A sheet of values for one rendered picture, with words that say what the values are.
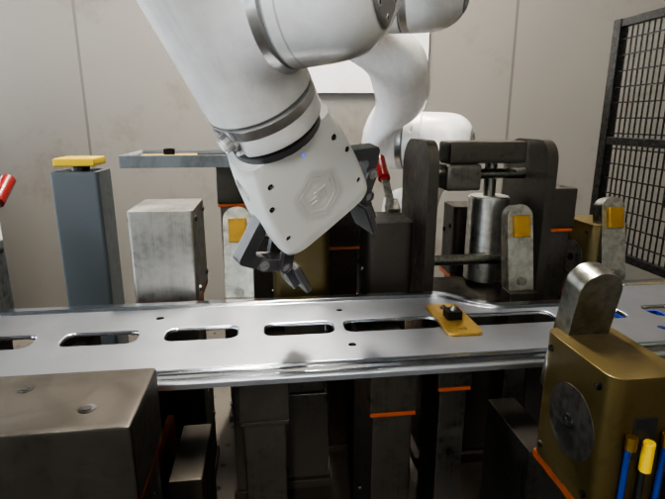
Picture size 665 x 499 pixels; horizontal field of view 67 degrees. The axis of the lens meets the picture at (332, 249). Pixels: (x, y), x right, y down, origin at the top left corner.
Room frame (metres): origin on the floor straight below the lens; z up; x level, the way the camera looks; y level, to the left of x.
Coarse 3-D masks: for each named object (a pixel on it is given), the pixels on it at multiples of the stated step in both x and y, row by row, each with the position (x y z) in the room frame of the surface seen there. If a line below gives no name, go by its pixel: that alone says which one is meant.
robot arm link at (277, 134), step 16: (304, 96) 0.37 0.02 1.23; (288, 112) 0.36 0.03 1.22; (304, 112) 0.37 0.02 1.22; (320, 112) 0.39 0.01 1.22; (256, 128) 0.36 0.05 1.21; (272, 128) 0.36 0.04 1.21; (288, 128) 0.37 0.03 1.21; (304, 128) 0.37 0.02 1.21; (224, 144) 0.37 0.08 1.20; (240, 144) 0.37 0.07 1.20; (256, 144) 0.37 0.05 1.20; (272, 144) 0.37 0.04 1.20; (288, 144) 0.37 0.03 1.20
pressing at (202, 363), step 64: (0, 320) 0.52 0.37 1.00; (64, 320) 0.52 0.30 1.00; (128, 320) 0.52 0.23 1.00; (192, 320) 0.52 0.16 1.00; (256, 320) 0.52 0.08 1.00; (320, 320) 0.52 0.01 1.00; (384, 320) 0.53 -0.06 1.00; (640, 320) 0.52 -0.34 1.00; (192, 384) 0.40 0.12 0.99; (256, 384) 0.40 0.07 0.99
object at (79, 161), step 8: (56, 160) 0.76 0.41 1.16; (64, 160) 0.76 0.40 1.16; (72, 160) 0.76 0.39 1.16; (80, 160) 0.77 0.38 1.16; (88, 160) 0.77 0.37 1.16; (96, 160) 0.78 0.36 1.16; (104, 160) 0.82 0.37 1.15; (72, 168) 0.78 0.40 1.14; (80, 168) 0.78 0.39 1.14; (88, 168) 0.79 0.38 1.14
